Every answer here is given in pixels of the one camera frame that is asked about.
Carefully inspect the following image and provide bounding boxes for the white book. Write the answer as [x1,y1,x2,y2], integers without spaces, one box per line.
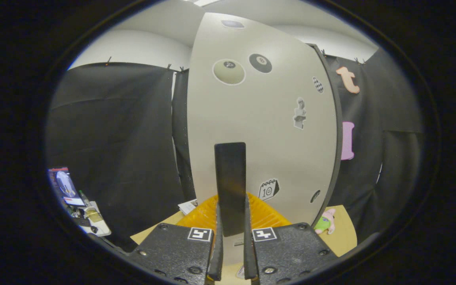
[178,200,199,215]

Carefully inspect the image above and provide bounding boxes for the black door handle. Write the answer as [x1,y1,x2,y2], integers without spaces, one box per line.
[214,142,247,237]

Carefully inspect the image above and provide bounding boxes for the grey shoe cabinet door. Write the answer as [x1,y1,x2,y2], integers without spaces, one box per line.
[187,12,337,266]

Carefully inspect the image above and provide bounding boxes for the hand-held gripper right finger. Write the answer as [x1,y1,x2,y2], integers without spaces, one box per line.
[244,193,338,285]

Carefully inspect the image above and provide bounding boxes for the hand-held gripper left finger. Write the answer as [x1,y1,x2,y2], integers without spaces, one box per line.
[127,195,224,285]

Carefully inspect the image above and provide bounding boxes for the green pink plush toy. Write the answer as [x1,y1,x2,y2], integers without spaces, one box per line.
[314,209,336,235]

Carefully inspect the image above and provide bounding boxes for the grey shoe cabinet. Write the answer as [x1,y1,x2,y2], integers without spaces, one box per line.
[309,43,344,228]

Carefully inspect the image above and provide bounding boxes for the black backdrop cloth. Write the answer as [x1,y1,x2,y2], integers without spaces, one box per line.
[46,47,424,254]

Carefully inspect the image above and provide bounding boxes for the white and gold device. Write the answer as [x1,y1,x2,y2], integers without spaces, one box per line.
[82,202,112,237]

